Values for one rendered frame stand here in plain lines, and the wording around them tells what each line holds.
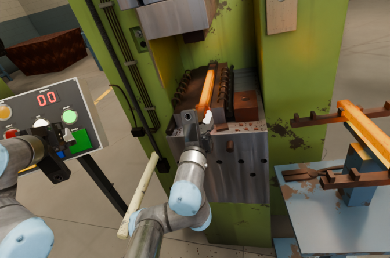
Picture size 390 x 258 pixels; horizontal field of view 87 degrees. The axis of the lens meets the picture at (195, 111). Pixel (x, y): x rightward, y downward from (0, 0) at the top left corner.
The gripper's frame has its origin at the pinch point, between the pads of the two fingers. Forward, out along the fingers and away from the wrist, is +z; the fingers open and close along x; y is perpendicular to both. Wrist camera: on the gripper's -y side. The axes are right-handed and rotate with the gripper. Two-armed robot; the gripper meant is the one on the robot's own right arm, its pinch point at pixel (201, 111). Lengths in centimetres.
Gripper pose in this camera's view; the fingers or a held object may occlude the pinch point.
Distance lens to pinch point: 74.0
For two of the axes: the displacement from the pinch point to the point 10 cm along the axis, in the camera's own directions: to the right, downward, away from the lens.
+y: 2.2, 8.1, 5.5
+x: 9.6, -0.9, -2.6
